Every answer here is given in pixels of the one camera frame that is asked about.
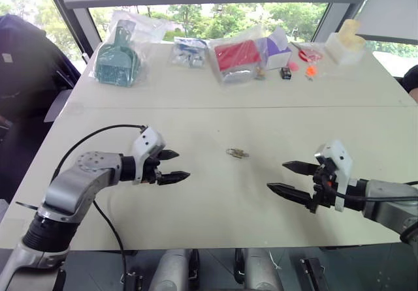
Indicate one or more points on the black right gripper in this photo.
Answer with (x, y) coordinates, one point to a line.
(325, 190)

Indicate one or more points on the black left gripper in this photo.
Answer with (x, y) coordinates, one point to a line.
(151, 170)

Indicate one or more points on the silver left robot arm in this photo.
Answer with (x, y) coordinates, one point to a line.
(65, 186)

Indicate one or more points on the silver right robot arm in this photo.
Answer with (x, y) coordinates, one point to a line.
(388, 203)

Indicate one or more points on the silver rounded cylinder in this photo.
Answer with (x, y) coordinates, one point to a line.
(261, 269)
(171, 269)

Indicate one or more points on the small black box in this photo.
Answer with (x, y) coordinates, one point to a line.
(285, 73)

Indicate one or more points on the small orange item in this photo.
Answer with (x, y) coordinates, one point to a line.
(311, 71)

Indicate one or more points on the red box in plastic bag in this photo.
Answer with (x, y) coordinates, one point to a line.
(236, 75)

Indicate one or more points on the small brass trinket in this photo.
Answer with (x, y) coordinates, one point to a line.
(260, 73)

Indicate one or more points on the small pink item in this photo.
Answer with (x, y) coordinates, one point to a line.
(294, 66)

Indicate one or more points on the bag of blue white items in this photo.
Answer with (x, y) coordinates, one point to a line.
(187, 52)

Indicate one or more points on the teal plastic dustpan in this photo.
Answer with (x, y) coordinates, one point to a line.
(114, 62)

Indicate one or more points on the red item in clear bag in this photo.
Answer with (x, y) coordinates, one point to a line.
(308, 54)

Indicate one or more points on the grey flat panel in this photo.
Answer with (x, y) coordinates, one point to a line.
(58, 105)

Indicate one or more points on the purple and white box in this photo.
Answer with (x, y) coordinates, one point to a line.
(277, 54)

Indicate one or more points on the red flat package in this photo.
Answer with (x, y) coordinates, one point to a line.
(236, 55)

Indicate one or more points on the white foam block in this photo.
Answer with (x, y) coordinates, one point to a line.
(343, 54)

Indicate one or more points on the teal dustpan in bag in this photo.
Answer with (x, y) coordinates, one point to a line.
(150, 30)

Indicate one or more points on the person in dark clothes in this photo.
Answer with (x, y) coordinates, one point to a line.
(411, 79)

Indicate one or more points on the pale yellow foam piece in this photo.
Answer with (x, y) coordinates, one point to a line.
(351, 33)

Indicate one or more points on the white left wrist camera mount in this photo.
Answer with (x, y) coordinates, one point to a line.
(147, 141)

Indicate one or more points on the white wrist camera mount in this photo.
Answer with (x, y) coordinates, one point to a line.
(147, 141)
(341, 160)

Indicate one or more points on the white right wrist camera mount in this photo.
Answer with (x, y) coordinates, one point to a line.
(341, 160)

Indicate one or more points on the black metal bracket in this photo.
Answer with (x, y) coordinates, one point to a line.
(315, 273)
(132, 281)

